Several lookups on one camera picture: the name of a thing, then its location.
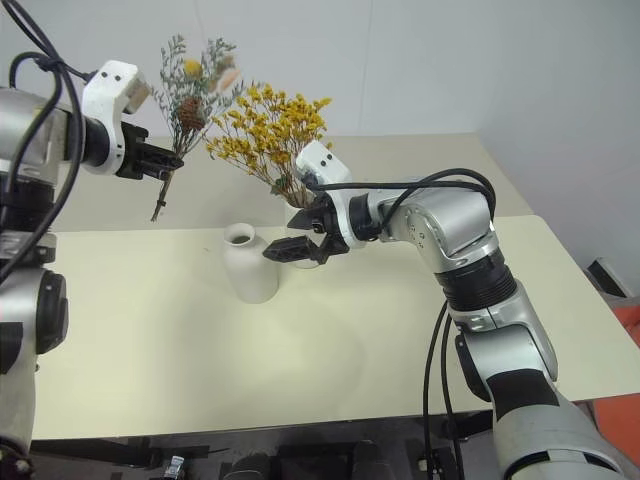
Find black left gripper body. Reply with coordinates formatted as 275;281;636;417
116;123;152;181

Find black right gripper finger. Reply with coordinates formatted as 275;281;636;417
286;203;322;232
262;235;320;264

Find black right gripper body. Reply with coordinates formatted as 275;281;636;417
307;192;351;265

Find dried pine cone flower bouquet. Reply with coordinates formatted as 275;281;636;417
149;33;247;224

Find yellow dried flower bouquet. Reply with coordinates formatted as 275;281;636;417
204;83;334;209

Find white ceramic vase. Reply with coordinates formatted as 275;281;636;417
283;197;322;272
222;222;280;305

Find small silver metal clip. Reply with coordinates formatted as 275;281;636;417
163;453;187;480

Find black box on floor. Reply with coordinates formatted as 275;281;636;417
585;256;640;302

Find orange object on floor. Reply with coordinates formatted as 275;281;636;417
613;303;640;352

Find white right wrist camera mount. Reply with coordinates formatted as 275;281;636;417
293;140;363;251

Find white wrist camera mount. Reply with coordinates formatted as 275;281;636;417
293;140;363;251
81;60;152;177

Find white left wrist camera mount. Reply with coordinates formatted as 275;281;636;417
81;60;152;177

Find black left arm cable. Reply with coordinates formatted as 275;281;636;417
0;0;99;287

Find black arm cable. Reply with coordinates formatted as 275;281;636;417
421;299;450;480
437;317;460;480
0;0;99;287

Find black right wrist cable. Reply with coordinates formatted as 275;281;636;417
301;168;498;242

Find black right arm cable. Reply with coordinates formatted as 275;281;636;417
421;299;450;480
437;317;460;480

